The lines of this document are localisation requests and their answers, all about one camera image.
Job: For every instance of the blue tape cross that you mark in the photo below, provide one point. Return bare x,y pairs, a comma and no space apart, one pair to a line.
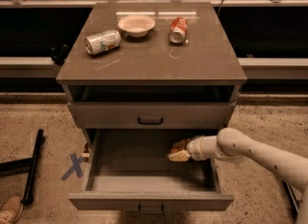
75,167

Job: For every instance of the black stand leg right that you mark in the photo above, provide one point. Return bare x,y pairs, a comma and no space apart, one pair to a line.
292,199

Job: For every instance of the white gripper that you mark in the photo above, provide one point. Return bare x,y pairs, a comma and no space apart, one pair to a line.
194,149

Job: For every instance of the white green soda can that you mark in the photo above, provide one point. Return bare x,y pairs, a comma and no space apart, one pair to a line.
102,42

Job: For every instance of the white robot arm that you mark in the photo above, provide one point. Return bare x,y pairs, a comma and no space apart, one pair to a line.
231,145

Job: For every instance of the white ceramic bowl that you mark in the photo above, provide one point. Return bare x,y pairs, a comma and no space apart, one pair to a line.
136,25

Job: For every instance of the red soda can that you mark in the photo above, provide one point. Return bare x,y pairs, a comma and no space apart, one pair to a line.
178,30

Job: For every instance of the black stand leg left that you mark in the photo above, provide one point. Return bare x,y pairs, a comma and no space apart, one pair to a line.
29,166

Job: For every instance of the tan shoe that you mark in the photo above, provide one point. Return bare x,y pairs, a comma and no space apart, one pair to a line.
11,211

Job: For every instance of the open grey middle drawer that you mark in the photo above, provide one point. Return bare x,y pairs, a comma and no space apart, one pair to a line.
128,170

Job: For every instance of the closed grey upper drawer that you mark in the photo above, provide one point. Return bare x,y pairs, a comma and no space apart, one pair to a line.
104,115

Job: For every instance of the black clamp on rail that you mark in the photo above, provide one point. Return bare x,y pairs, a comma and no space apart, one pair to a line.
58,55

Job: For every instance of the black stand leg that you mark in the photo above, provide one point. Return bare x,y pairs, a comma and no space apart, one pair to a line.
292,199
29,166

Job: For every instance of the grey drawer cabinet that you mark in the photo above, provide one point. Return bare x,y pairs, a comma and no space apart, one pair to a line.
152,69

